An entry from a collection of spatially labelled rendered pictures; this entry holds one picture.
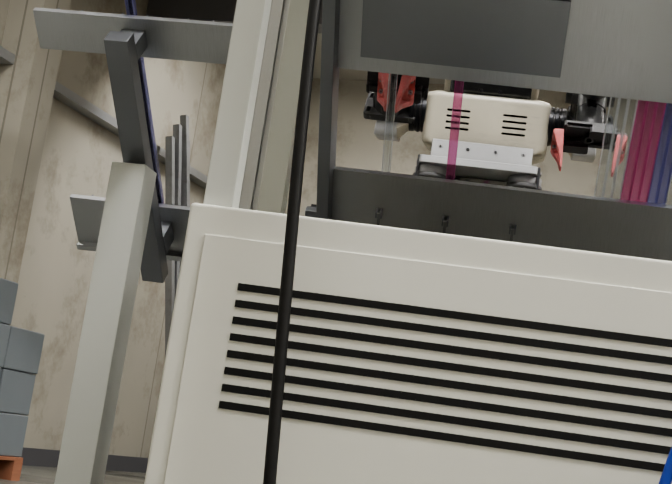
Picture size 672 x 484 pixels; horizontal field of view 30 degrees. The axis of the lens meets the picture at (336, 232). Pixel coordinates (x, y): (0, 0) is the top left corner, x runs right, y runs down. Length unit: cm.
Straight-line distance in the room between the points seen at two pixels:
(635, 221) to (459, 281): 91
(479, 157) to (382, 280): 158
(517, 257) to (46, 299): 784
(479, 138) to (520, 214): 74
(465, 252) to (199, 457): 31
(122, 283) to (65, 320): 715
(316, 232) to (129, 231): 88
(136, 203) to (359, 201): 36
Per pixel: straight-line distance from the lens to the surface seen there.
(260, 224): 120
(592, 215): 205
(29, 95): 810
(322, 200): 203
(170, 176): 964
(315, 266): 119
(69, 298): 919
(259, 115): 166
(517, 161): 273
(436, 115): 279
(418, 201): 205
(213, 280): 120
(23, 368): 695
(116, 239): 205
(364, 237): 119
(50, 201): 885
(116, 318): 203
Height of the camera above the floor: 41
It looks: 10 degrees up
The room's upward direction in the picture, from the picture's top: 8 degrees clockwise
